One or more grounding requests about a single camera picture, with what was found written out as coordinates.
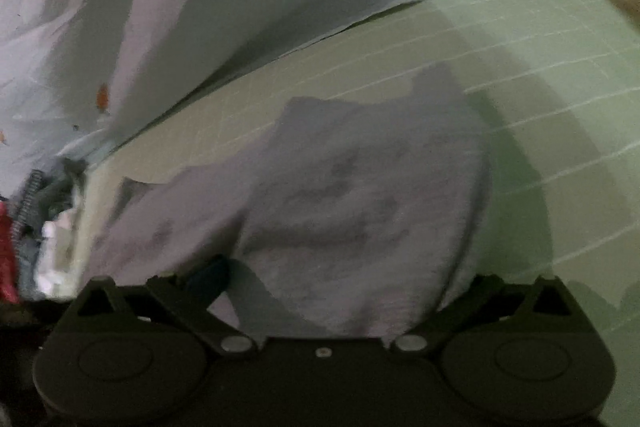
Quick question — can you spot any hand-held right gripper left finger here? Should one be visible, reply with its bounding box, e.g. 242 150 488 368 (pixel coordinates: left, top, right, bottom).
72 254 262 359

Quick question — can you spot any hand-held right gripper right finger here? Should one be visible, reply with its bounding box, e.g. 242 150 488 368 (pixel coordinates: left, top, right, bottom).
389 274 577 354

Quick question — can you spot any grey garment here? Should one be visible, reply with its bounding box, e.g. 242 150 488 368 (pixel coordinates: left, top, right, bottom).
87 62 495 341

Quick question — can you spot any pile of mixed clothes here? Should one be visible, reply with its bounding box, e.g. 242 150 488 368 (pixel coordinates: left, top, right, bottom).
0 156 91 305

